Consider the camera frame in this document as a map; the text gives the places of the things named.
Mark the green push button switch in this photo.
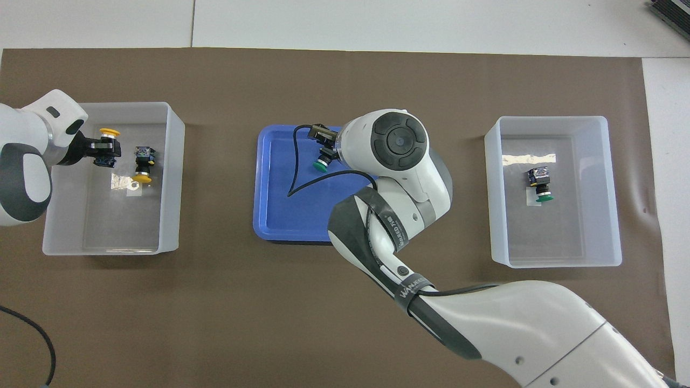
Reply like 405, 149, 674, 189
313, 147, 335, 173
527, 167, 556, 204

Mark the translucent white plastic box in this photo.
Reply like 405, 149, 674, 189
484, 115, 623, 268
42, 101, 186, 257

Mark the brown table mat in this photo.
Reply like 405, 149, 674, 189
0, 47, 677, 388

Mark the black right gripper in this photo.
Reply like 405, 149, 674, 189
307, 124, 341, 163

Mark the yellow push button switch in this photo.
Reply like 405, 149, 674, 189
94, 128, 122, 168
132, 145, 157, 185

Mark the black velcro cable strap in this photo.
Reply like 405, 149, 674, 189
369, 188, 411, 255
392, 273, 436, 320

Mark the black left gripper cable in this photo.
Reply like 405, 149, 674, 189
0, 306, 56, 386

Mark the blue plastic tray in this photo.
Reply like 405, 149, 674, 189
252, 125, 378, 246

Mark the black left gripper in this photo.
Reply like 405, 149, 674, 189
57, 131, 122, 167

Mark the dark ridged device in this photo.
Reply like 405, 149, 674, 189
648, 0, 690, 32

